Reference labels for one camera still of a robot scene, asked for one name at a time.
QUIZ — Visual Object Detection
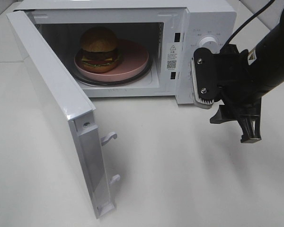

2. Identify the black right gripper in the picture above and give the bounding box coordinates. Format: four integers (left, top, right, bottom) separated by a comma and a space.
210, 44, 261, 143

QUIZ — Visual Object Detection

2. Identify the white microwave knob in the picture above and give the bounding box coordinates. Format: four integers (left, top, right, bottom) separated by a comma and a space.
198, 35, 220, 54

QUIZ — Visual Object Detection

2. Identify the pink round plate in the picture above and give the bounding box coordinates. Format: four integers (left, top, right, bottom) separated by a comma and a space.
73, 39, 150, 83

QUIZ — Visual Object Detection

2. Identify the toy burger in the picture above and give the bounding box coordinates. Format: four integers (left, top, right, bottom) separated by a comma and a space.
79, 26, 121, 73

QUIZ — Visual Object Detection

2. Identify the white microwave door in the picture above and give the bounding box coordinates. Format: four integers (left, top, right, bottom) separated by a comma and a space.
7, 11, 120, 217

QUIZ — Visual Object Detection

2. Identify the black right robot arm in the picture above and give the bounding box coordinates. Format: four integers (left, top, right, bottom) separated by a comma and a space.
210, 8, 284, 143

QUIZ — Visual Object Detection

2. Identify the glass microwave turntable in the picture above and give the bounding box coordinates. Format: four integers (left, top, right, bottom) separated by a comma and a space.
71, 59, 152, 87

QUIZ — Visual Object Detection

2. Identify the white microwave oven body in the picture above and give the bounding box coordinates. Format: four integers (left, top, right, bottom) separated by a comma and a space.
13, 0, 236, 104

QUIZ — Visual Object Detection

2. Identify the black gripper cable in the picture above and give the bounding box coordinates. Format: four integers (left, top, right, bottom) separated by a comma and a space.
221, 0, 275, 52

